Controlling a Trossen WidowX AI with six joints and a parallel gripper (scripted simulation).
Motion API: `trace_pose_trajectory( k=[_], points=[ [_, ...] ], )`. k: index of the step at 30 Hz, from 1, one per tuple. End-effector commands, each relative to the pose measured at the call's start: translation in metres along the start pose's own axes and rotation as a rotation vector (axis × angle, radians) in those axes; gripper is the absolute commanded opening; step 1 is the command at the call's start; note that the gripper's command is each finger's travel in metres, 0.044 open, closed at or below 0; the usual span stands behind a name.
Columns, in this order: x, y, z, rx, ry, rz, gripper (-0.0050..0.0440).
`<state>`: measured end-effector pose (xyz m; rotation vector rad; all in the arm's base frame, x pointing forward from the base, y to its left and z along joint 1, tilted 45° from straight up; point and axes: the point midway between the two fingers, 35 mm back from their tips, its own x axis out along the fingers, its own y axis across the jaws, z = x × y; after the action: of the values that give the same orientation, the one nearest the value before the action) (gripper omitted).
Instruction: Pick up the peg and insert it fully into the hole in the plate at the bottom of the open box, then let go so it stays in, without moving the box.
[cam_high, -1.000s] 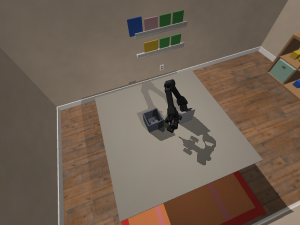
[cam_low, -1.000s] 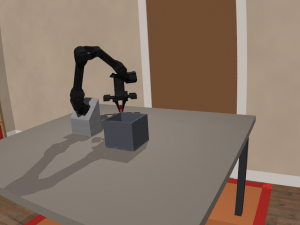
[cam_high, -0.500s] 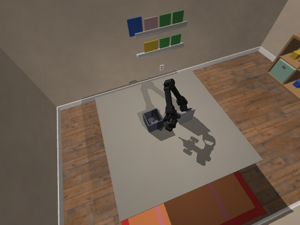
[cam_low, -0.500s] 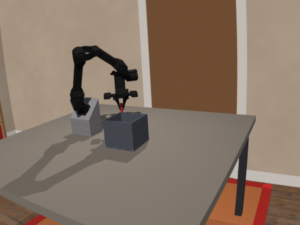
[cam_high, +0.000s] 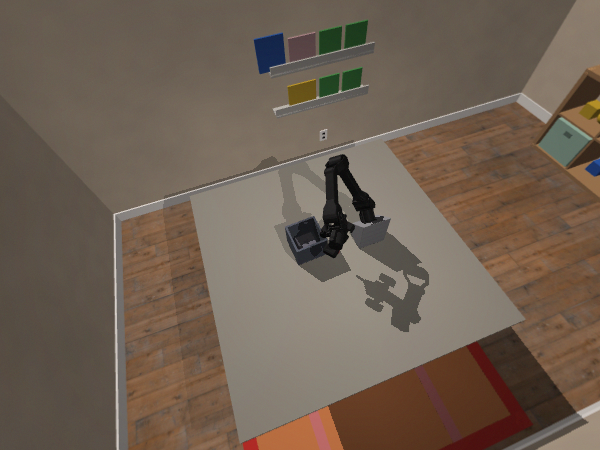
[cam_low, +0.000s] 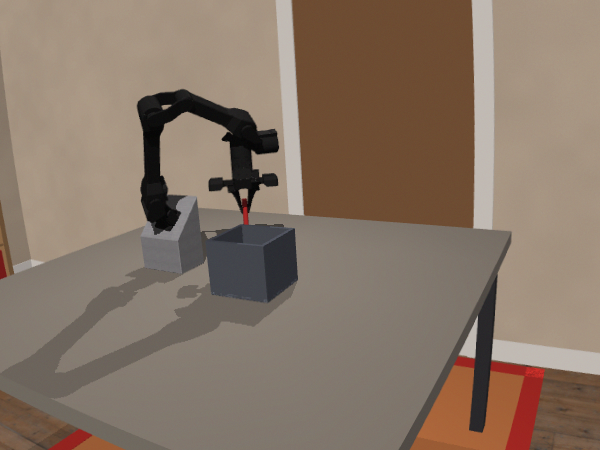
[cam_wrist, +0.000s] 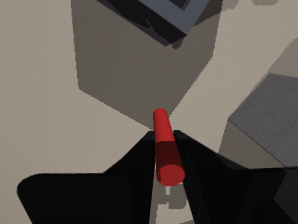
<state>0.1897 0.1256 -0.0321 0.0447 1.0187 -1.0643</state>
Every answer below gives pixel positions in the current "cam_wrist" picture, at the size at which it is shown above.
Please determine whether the red cylinder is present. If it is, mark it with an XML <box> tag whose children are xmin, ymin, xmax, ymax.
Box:
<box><xmin>153</xmin><ymin>108</ymin><xmax>185</xmax><ymax>186</ymax></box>

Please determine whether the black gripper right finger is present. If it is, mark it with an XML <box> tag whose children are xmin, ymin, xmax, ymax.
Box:
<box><xmin>173</xmin><ymin>130</ymin><xmax>298</xmax><ymax>224</ymax></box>

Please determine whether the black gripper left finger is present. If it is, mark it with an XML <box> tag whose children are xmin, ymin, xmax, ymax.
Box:
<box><xmin>17</xmin><ymin>131</ymin><xmax>155</xmax><ymax>224</ymax></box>

